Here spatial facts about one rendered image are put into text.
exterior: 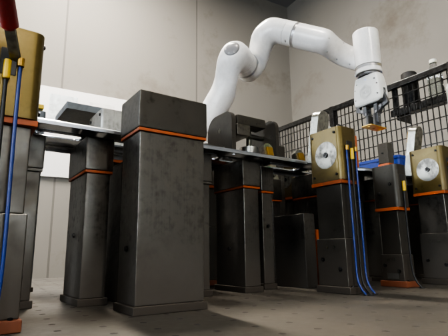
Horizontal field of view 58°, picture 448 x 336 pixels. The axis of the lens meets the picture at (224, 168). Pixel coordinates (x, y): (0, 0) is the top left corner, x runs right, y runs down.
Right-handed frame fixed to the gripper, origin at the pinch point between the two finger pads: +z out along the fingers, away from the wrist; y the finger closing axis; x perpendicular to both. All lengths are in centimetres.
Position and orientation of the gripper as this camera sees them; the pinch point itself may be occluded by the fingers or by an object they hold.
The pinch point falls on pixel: (373, 121)
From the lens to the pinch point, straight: 139.0
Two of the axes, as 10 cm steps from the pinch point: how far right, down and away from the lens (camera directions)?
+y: 5.6, -1.8, -8.1
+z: 0.2, 9.8, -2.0
